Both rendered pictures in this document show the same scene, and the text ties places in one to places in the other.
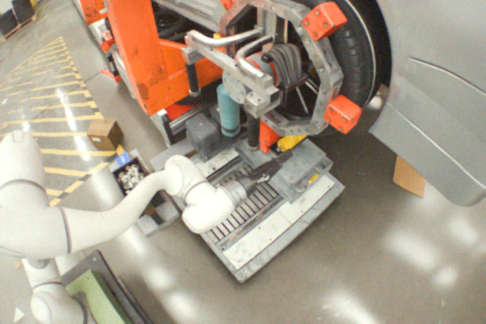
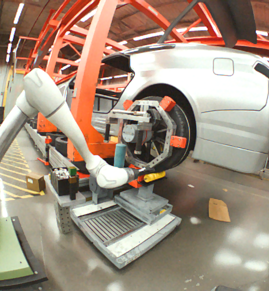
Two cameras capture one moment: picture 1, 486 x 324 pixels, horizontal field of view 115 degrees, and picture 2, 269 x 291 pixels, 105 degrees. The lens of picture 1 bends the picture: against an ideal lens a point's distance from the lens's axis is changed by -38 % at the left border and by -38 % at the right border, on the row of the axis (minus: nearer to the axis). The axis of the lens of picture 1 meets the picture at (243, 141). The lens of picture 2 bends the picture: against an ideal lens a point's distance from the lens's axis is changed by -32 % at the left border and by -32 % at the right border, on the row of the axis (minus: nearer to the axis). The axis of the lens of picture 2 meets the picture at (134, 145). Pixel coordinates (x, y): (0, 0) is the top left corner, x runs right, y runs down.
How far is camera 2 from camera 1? 0.63 m
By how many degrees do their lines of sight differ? 43
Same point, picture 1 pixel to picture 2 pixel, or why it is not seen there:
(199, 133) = not seen: hidden behind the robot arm
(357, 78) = (182, 126)
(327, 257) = (179, 253)
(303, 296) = (168, 276)
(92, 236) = (70, 116)
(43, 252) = (51, 92)
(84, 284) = (1, 222)
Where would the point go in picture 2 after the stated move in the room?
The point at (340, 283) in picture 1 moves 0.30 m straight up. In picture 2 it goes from (193, 267) to (209, 242)
